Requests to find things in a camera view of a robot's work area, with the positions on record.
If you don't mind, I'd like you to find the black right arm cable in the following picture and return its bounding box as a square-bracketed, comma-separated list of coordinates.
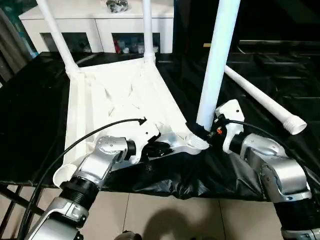
[215, 119, 320, 196]

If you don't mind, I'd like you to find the white plastic table leg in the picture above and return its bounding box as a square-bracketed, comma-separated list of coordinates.
[223, 65, 307, 136]
[142, 0, 157, 62]
[36, 0, 82, 77]
[195, 0, 242, 151]

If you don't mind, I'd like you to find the black work mat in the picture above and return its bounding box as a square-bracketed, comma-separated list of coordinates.
[0, 47, 320, 202]

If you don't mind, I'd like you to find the small grey bundle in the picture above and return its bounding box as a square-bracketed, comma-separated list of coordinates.
[105, 0, 130, 14]

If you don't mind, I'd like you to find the white glass-door cabinet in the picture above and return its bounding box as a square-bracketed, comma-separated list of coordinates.
[19, 0, 176, 55]

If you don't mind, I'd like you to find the dark robot left foot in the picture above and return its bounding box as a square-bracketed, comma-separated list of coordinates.
[119, 231, 143, 240]

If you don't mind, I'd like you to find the grey window curtain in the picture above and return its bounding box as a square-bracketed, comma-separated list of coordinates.
[0, 7, 32, 76]

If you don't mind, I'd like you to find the white plastic table top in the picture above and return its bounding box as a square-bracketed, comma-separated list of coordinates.
[52, 54, 211, 189]

